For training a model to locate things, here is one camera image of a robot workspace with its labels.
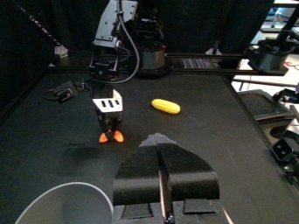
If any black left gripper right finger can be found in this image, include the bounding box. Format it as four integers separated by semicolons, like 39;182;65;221
156;132;231;224

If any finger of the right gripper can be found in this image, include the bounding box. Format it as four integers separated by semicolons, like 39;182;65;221
99;120;113;140
111;119;123;138

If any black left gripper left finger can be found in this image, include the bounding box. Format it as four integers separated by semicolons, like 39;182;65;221
112;142;163;224

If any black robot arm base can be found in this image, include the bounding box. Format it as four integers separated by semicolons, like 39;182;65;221
135;17;172;79

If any grey bowl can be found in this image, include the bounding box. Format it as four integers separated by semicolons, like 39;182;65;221
13;181;116;224

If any yellow toy corn cob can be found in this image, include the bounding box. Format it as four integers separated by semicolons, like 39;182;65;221
151;98;183;116

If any black connector block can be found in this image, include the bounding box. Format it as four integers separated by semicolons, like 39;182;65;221
271;136;299;163

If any black vented plate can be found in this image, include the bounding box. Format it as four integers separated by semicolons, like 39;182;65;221
180;58;213;70

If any black mesh box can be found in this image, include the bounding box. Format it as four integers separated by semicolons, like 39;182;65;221
236;88;298;121

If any black motor base unit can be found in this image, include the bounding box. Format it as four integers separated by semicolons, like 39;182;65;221
243;37;299;74

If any small black table camera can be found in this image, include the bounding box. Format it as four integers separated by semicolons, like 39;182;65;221
41;80;91;105

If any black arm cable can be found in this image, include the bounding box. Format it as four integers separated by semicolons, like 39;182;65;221
104;0;141;86

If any white frame corner bracket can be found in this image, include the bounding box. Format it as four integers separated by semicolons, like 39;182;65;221
53;45;71;59
204;40;223;56

